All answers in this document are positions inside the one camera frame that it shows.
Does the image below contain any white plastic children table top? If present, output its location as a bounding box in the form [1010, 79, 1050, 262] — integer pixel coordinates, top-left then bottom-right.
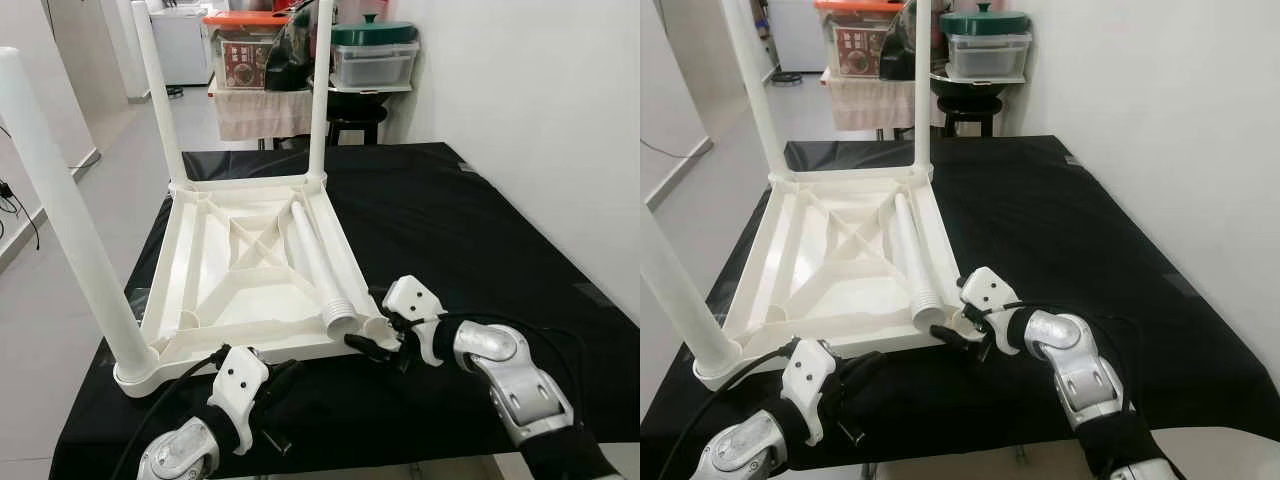
[693, 165, 986, 391]
[113, 172, 401, 399]

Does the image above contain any black tablecloth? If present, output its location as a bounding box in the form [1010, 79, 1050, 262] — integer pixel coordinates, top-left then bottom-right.
[640, 135, 1280, 480]
[48, 140, 641, 480]

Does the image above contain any black round stool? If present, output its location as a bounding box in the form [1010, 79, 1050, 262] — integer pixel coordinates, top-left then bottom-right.
[938, 95, 1004, 139]
[325, 100, 389, 147]

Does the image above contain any beige cloth covered table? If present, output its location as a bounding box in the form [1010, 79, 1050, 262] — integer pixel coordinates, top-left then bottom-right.
[822, 72, 921, 131]
[208, 85, 316, 141]

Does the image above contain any clear container with green lid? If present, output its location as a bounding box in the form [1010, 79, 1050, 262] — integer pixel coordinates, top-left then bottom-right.
[330, 15, 421, 93]
[940, 3, 1033, 84]

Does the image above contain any large reflective pot lid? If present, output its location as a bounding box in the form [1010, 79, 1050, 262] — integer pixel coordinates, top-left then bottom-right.
[262, 5, 321, 93]
[878, 0, 926, 81]

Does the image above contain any clear container with orange lid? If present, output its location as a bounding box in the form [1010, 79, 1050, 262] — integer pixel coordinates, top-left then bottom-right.
[203, 10, 291, 91]
[815, 0, 901, 79]

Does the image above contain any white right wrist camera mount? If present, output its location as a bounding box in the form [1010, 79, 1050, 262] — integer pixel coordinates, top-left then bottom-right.
[958, 267, 1023, 356]
[383, 275, 448, 369]

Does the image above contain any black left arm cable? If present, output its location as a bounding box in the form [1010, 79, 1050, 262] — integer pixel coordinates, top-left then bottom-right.
[110, 345, 233, 480]
[660, 340, 801, 480]

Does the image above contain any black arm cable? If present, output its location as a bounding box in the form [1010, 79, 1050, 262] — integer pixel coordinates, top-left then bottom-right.
[660, 340, 801, 480]
[1020, 305, 1141, 381]
[110, 345, 233, 480]
[445, 318, 593, 401]

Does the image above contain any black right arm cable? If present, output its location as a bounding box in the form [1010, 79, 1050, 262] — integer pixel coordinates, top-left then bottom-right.
[445, 318, 593, 401]
[1020, 305, 1141, 381]

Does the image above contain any looped black wall cable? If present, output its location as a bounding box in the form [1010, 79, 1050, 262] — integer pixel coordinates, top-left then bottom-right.
[0, 180, 41, 251]

